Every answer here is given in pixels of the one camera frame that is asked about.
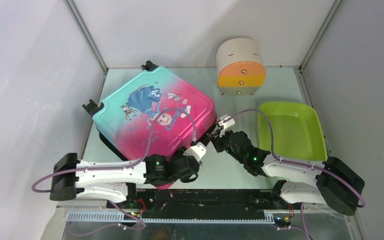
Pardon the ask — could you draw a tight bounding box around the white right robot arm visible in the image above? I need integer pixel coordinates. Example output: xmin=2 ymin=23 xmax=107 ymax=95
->
xmin=210 ymin=130 xmax=365 ymax=216

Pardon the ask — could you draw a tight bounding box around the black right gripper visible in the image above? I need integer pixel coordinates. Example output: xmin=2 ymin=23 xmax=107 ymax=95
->
xmin=209 ymin=125 xmax=246 ymax=164

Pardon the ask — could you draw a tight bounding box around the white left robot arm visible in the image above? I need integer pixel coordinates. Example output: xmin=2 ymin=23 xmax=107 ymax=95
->
xmin=49 ymin=153 xmax=201 ymax=208

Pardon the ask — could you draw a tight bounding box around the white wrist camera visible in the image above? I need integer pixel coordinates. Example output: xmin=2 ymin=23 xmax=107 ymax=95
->
xmin=183 ymin=142 xmax=208 ymax=163
xmin=216 ymin=114 xmax=235 ymax=137

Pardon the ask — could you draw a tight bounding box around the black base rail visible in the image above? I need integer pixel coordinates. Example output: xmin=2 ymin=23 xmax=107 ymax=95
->
xmin=117 ymin=189 xmax=300 ymax=221

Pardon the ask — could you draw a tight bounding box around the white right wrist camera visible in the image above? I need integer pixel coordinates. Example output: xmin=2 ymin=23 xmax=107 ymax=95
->
xmin=216 ymin=114 xmax=235 ymax=137

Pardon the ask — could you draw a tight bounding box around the green plastic bin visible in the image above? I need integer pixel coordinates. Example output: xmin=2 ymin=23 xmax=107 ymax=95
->
xmin=259 ymin=101 xmax=328 ymax=161

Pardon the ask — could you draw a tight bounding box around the beige orange round storage box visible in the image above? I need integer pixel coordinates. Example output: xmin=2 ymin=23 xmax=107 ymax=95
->
xmin=215 ymin=37 xmax=267 ymax=96

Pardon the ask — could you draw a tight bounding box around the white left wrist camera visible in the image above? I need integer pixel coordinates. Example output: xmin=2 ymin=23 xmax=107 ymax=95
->
xmin=183 ymin=142 xmax=208 ymax=163

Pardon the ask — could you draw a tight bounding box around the pink and teal kids suitcase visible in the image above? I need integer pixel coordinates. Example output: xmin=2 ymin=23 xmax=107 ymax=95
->
xmin=83 ymin=61 xmax=217 ymax=166

